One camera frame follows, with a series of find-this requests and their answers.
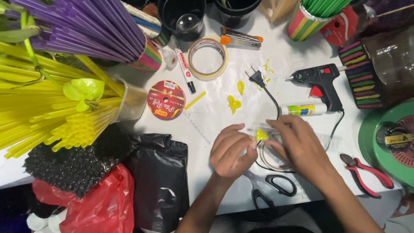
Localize colourful striped block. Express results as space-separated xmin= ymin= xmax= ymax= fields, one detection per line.
xmin=338 ymin=41 xmax=384 ymax=110

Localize person's right hand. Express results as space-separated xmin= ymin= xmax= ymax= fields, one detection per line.
xmin=265 ymin=115 xmax=334 ymax=184

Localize beige masking tape roll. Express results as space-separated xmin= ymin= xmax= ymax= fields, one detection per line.
xmin=187 ymin=36 xmax=229 ymax=81

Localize white glue stick tube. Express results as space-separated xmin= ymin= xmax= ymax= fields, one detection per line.
xmin=279 ymin=103 xmax=328 ymax=117

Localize orange and metal stapler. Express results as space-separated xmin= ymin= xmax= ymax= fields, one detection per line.
xmin=220 ymin=27 xmax=264 ymax=49

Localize white bottle caps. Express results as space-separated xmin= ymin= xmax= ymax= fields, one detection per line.
xmin=26 ymin=208 xmax=69 ymax=233

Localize black plastic bag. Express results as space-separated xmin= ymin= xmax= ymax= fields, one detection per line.
xmin=124 ymin=133 xmax=190 ymax=233

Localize short yellow straw piece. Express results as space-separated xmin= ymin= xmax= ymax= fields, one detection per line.
xmin=184 ymin=91 xmax=207 ymax=110

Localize clear cup of yellow straws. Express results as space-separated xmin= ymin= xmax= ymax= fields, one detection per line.
xmin=0 ymin=41 xmax=148 ymax=160

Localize bundle of pens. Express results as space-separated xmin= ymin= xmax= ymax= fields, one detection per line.
xmin=120 ymin=0 xmax=163 ymax=40

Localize beige wooden sticks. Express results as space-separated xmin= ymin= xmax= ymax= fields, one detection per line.
xmin=260 ymin=0 xmax=300 ymax=24

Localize black cup with clear dome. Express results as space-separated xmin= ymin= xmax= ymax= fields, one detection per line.
xmin=157 ymin=0 xmax=207 ymax=42

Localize small clear glue bottle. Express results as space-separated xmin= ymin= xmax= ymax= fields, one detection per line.
xmin=151 ymin=40 xmax=178 ymax=69

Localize yellow petal cluster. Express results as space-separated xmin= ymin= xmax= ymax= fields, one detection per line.
xmin=227 ymin=94 xmax=242 ymax=115

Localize clear tape roll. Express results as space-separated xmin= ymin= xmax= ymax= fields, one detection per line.
xmin=259 ymin=137 xmax=293 ymax=172

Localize black handled scissors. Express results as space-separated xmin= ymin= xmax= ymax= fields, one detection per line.
xmin=243 ymin=170 xmax=298 ymax=210

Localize person's left hand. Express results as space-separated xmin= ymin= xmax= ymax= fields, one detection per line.
xmin=210 ymin=123 xmax=259 ymax=179

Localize clear plastic bag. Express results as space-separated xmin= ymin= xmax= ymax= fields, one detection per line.
xmin=362 ymin=25 xmax=414 ymax=105

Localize white marker pen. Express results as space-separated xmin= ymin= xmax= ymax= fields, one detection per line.
xmin=171 ymin=35 xmax=197 ymax=94

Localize black bubble wrap sheet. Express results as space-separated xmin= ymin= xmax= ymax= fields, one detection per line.
xmin=23 ymin=124 xmax=138 ymax=199

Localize striped cup of green straws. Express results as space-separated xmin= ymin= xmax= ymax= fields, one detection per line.
xmin=287 ymin=0 xmax=354 ymax=42

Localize green plant stem with leaf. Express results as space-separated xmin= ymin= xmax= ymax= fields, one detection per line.
xmin=0 ymin=3 xmax=63 ymax=88

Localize black hot glue gun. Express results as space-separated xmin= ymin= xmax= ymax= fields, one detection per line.
xmin=285 ymin=63 xmax=347 ymax=112

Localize black power cable with plug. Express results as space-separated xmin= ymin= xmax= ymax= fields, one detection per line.
xmin=245 ymin=65 xmax=345 ymax=174

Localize striped cup of purple straws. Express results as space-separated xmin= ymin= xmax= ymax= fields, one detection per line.
xmin=4 ymin=0 xmax=163 ymax=72

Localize scattered yellow straw scraps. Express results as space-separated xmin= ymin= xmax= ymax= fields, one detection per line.
xmin=254 ymin=58 xmax=280 ymax=97

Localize red round cardboard spool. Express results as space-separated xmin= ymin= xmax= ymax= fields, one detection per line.
xmin=320 ymin=5 xmax=359 ymax=47

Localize red ribbon roll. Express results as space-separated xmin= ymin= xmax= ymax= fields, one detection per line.
xmin=147 ymin=80 xmax=187 ymax=120

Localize clear plastic ruler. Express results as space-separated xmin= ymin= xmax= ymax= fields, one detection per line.
xmin=182 ymin=110 xmax=211 ymax=145

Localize red handled pliers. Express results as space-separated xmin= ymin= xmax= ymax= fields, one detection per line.
xmin=340 ymin=153 xmax=395 ymax=199

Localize red plastic bag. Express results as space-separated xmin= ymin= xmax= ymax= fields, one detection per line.
xmin=32 ymin=163 xmax=135 ymax=233

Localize yellow straw flower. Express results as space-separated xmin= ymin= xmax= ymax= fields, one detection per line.
xmin=63 ymin=78 xmax=105 ymax=112

